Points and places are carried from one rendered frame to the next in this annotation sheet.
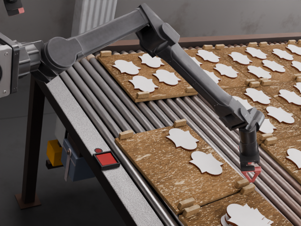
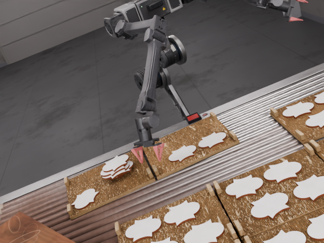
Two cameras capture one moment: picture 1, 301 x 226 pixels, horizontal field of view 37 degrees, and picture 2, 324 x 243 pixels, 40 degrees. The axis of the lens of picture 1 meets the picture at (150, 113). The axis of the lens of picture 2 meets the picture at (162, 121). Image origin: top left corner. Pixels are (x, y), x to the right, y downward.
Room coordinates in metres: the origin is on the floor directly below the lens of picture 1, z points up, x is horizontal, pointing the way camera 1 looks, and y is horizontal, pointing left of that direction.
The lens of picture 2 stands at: (2.44, -1.74, 1.95)
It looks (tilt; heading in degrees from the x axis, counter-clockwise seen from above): 24 degrees down; 126
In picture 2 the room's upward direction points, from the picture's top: 22 degrees counter-clockwise
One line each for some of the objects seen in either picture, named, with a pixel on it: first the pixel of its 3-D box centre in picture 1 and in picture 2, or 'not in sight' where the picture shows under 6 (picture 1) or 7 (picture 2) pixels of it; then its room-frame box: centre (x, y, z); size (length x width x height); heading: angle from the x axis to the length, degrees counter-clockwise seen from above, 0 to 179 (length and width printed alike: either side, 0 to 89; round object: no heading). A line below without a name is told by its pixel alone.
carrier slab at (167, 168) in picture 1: (181, 162); (187, 144); (1.36, -0.16, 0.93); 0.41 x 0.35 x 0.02; 41
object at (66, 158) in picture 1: (77, 159); not in sight; (1.42, 0.24, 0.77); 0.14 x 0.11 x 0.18; 38
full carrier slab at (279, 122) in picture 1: (259, 109); (277, 187); (1.89, -0.50, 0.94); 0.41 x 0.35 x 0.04; 37
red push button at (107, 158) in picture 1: (106, 160); (193, 118); (1.27, 0.11, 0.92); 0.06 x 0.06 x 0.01; 38
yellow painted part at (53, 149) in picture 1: (60, 138); not in sight; (1.56, 0.35, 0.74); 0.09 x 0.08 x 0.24; 38
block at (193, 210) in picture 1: (191, 210); not in sight; (1.10, -0.21, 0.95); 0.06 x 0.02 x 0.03; 132
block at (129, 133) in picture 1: (126, 134); (213, 115); (1.41, 0.07, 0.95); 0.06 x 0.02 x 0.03; 131
